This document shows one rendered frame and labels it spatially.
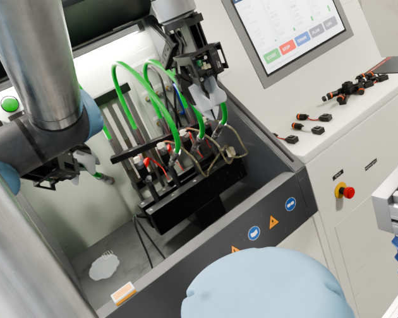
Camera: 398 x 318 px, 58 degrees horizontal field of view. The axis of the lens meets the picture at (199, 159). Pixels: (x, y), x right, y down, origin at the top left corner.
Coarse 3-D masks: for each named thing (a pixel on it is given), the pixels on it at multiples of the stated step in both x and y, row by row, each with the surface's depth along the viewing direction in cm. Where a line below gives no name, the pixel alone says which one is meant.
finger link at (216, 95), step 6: (210, 78) 71; (204, 84) 72; (210, 84) 72; (216, 84) 71; (204, 90) 74; (210, 90) 73; (216, 90) 72; (222, 90) 70; (210, 96) 74; (216, 96) 73; (222, 96) 71; (216, 102) 74; (216, 108) 75; (216, 114) 75
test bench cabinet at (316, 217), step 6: (312, 216) 104; (318, 216) 104; (318, 222) 105; (318, 228) 105; (318, 234) 106; (324, 234) 107; (324, 240) 108; (324, 246) 108; (324, 252) 109; (330, 258) 111; (330, 264) 112; (330, 270) 112; (336, 276) 114
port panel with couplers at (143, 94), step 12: (132, 60) 122; (144, 60) 124; (156, 60) 126; (156, 84) 128; (168, 84) 131; (144, 96) 127; (168, 96) 131; (180, 108) 135; (156, 120) 131; (180, 120) 136; (156, 132) 132
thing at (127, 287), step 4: (128, 284) 80; (124, 288) 79; (128, 288) 78; (116, 292) 79; (120, 292) 78; (124, 292) 78; (132, 292) 78; (116, 296) 78; (120, 296) 77; (128, 296) 78; (120, 300) 77; (116, 304) 77
